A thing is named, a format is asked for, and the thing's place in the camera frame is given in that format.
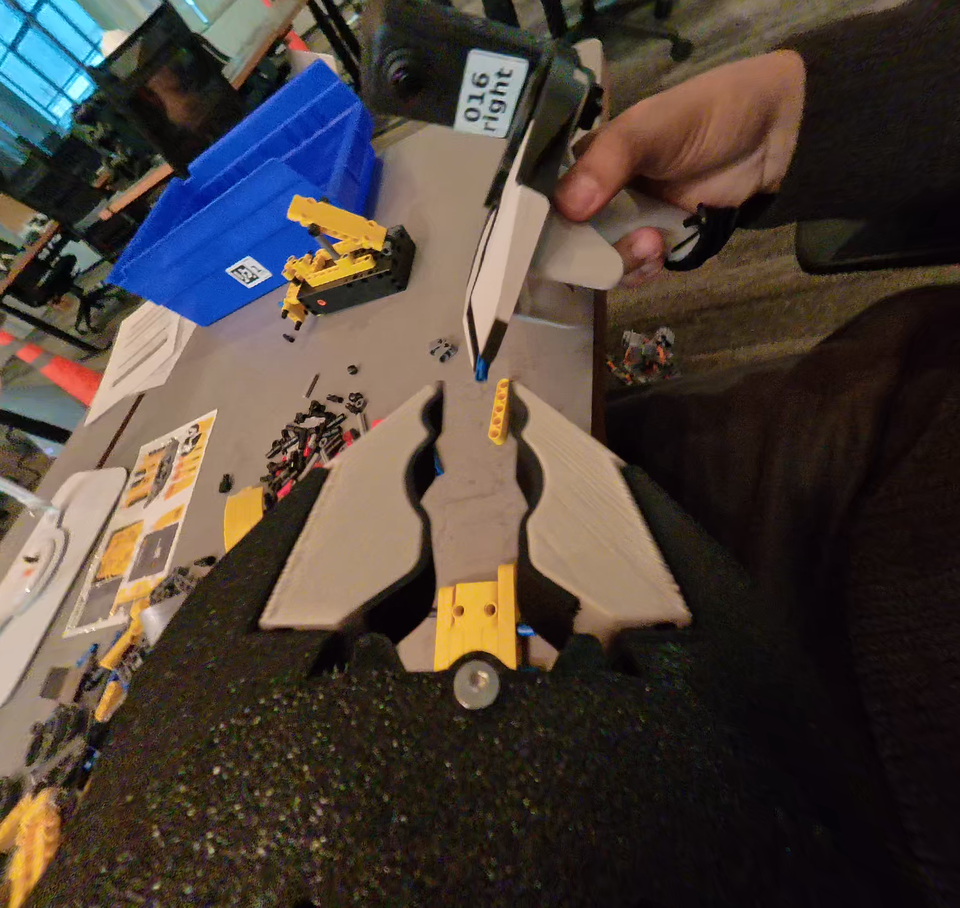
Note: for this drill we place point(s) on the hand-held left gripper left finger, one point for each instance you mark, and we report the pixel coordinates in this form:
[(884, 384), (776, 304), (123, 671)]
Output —
[(345, 540)]

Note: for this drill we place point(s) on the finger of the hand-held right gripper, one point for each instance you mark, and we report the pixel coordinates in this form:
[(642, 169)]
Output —
[(471, 315), (517, 248)]

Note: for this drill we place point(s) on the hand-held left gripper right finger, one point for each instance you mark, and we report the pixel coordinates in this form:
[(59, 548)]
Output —
[(600, 540)]

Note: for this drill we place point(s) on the blue toy pin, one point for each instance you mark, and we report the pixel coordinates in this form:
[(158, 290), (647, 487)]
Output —
[(481, 369)]

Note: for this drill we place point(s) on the yellow toy beam with holes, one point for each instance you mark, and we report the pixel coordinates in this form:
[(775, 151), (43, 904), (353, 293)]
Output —
[(499, 411)]

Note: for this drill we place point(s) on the person's right forearm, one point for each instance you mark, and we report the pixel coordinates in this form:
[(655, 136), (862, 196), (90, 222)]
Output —
[(885, 98)]

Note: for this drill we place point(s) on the person's right hand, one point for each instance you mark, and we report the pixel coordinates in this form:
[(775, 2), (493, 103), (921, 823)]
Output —
[(697, 135)]

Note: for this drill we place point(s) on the black toy connector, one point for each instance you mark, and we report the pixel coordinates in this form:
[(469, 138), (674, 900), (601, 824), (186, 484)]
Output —
[(443, 349)]

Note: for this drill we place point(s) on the yellow curved toy panel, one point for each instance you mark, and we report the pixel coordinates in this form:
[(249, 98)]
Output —
[(245, 518)]

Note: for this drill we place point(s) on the pile of small toy pieces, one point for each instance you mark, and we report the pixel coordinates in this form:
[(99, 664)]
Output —
[(315, 435)]

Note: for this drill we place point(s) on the blue short toy beam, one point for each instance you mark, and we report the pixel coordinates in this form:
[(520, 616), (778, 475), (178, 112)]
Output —
[(437, 462)]

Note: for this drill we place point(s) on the yellow black toy model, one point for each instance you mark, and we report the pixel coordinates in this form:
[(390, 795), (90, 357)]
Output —
[(352, 270)]

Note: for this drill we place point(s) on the blue plastic storage bin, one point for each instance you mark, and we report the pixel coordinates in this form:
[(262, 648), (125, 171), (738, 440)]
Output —
[(315, 113)]

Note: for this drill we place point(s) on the yellow toy panel with holes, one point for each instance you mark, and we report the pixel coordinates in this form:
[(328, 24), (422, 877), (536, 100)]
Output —
[(476, 615)]

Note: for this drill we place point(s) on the long wooden desk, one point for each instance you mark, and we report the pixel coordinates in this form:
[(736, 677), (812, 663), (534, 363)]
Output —
[(292, 15)]

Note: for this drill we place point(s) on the printed instruction sheet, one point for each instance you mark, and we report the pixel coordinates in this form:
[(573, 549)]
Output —
[(154, 503)]

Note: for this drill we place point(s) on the person's dark clothing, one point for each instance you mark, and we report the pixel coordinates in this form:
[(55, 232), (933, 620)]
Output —
[(825, 548)]

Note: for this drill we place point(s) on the black computer monitor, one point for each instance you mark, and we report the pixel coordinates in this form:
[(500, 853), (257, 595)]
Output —
[(169, 90)]

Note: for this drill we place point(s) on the white paper sheet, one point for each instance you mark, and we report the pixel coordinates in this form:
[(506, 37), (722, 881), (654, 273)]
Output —
[(142, 353)]

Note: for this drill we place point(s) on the blue storage bin with label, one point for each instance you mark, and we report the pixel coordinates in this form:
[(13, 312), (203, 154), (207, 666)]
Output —
[(202, 248)]

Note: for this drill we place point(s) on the white plastic plate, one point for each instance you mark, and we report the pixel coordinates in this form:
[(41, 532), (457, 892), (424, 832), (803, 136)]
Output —
[(67, 548)]

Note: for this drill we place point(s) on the red white barrier tape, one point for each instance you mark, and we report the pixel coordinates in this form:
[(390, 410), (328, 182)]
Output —
[(60, 372)]

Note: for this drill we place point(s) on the heap of black toy parts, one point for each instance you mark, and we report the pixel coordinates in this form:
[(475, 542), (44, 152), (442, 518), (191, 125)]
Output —
[(64, 739)]

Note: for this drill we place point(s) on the large window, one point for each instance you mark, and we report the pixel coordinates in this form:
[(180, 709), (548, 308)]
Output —
[(37, 45)]

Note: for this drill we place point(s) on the yellow toy claw piece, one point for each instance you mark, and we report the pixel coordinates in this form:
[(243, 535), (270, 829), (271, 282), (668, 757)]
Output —
[(30, 840)]

